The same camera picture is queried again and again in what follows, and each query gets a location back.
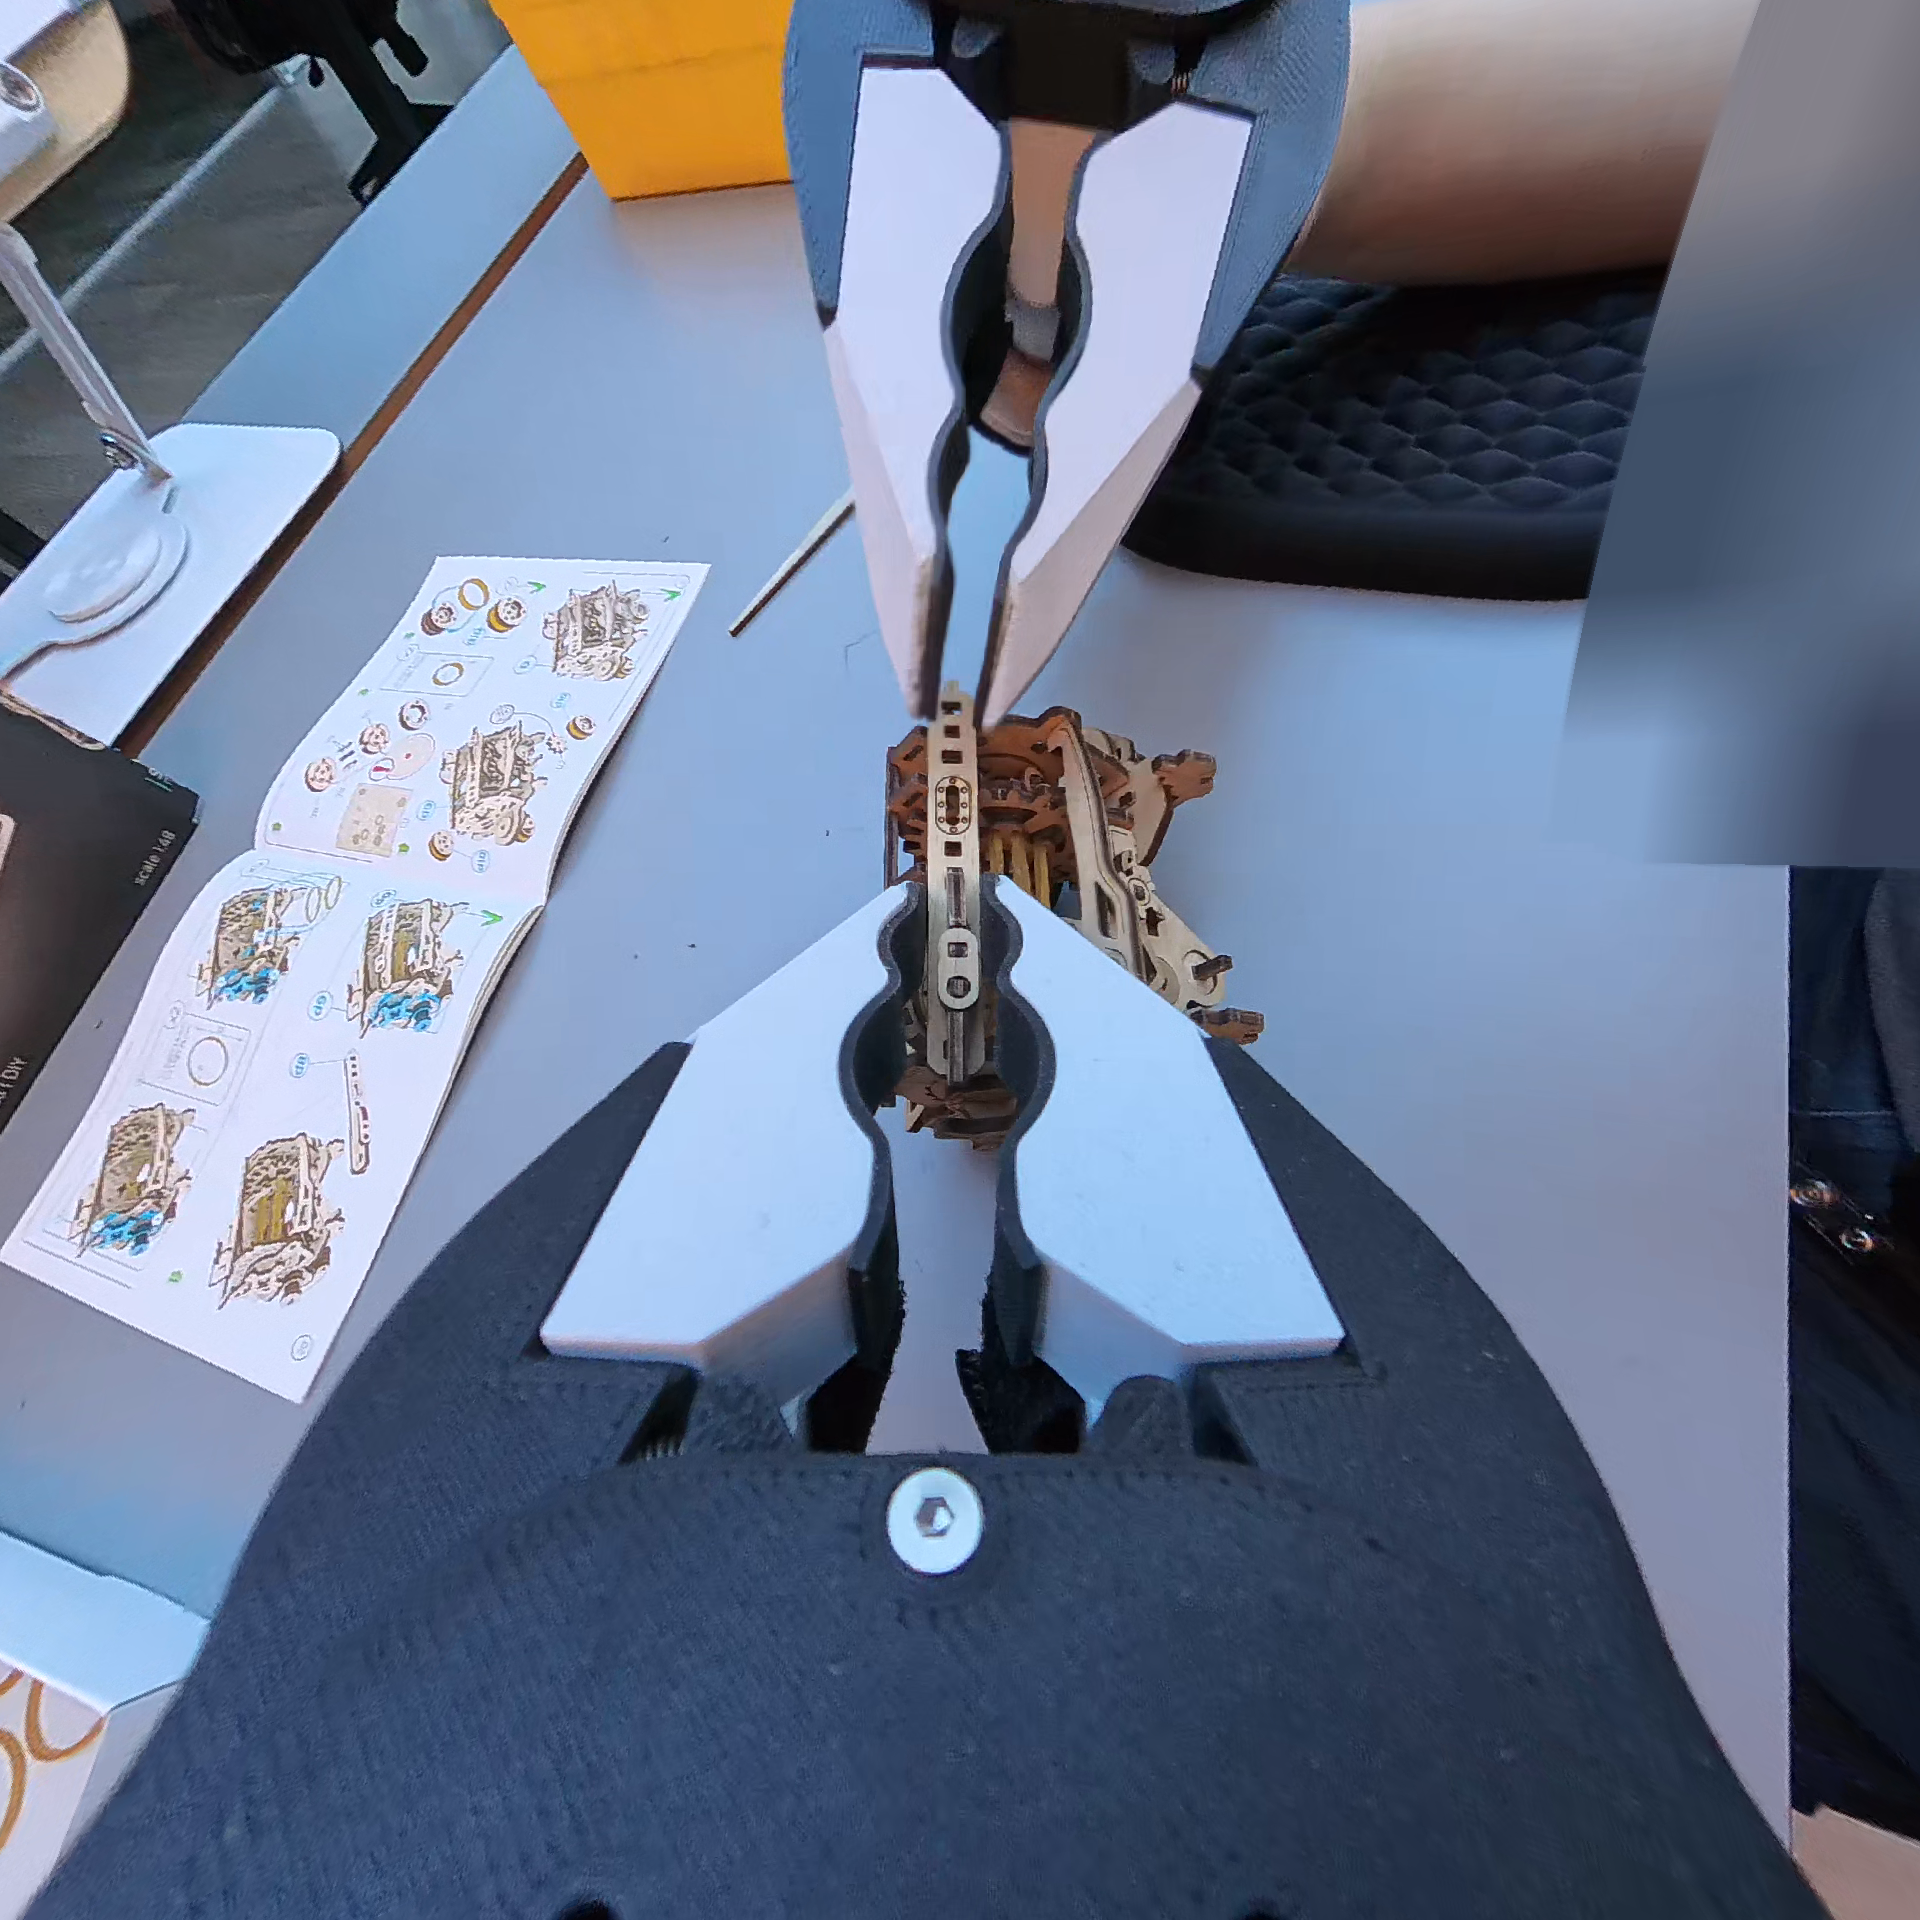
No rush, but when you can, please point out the black chair base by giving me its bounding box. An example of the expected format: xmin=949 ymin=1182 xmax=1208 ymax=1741
xmin=165 ymin=0 xmax=520 ymax=203

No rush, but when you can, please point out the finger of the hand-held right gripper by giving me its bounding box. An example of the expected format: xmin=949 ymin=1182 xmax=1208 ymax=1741
xmin=821 ymin=51 xmax=1014 ymax=719
xmin=984 ymin=98 xmax=1258 ymax=726

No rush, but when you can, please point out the black cardboard box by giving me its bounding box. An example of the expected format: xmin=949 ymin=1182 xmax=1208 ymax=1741
xmin=0 ymin=686 xmax=204 ymax=1090

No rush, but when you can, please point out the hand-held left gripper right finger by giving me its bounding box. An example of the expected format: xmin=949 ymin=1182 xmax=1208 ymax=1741
xmin=984 ymin=876 xmax=1348 ymax=1415

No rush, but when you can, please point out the thin wooden stick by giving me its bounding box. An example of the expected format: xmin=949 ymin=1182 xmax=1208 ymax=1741
xmin=729 ymin=496 xmax=858 ymax=639

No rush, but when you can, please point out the yellow plastic box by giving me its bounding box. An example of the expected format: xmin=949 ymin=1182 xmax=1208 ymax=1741
xmin=491 ymin=0 xmax=798 ymax=203

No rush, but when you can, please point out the white stand with base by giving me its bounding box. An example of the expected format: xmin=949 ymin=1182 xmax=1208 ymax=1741
xmin=0 ymin=222 xmax=346 ymax=679

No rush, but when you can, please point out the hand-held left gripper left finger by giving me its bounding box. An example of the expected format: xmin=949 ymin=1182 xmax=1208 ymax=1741
xmin=540 ymin=881 xmax=911 ymax=1430

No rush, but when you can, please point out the illustrated instruction booklet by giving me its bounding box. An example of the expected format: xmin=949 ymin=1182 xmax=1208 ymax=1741
xmin=0 ymin=555 xmax=713 ymax=1407

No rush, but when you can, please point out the wooden mechanical model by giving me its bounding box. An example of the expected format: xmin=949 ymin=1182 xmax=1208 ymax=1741
xmin=883 ymin=705 xmax=1266 ymax=1150

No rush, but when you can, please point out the person's right forearm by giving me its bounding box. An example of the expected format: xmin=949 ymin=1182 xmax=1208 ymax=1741
xmin=1287 ymin=0 xmax=1759 ymax=290

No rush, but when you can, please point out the wooden link strip part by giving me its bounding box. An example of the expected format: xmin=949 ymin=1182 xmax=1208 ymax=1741
xmin=921 ymin=683 xmax=1004 ymax=1085

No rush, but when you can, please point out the black mesh cushion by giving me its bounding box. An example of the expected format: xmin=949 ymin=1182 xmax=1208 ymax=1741
xmin=1125 ymin=266 xmax=1669 ymax=603

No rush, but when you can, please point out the white cardboard box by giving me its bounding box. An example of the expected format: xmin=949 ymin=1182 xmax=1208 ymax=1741
xmin=0 ymin=1529 xmax=212 ymax=1910

